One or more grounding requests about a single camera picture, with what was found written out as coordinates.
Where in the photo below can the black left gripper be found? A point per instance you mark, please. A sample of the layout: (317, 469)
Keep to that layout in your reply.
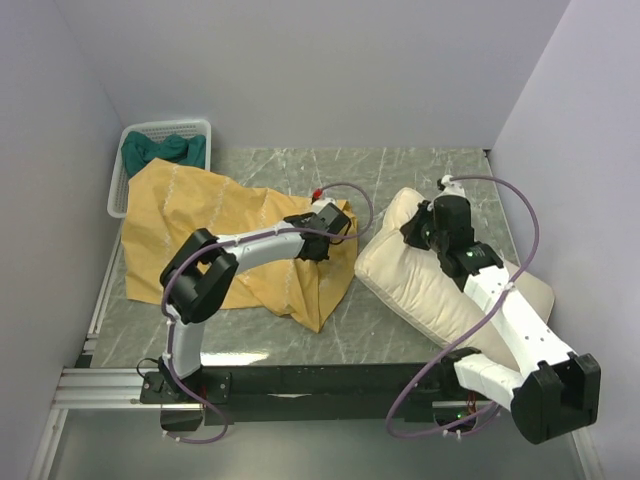
(324, 255)

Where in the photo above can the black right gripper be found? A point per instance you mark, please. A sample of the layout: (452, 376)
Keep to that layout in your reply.
(411, 229)

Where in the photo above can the cream white pillow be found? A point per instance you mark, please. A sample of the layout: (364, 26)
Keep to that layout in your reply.
(410, 282)

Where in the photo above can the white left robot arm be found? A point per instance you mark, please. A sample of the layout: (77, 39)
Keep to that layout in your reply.
(196, 281)

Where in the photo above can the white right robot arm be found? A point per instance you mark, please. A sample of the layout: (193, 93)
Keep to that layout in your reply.
(553, 390)

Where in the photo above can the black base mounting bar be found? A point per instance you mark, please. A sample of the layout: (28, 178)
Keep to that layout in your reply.
(278, 393)

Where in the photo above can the dark green cloth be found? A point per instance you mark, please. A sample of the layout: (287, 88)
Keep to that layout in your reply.
(138, 150)

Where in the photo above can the white perforated plastic basket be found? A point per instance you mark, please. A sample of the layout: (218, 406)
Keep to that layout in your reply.
(156, 131)

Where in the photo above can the aluminium frame rail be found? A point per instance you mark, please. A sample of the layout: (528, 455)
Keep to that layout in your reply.
(120, 388)

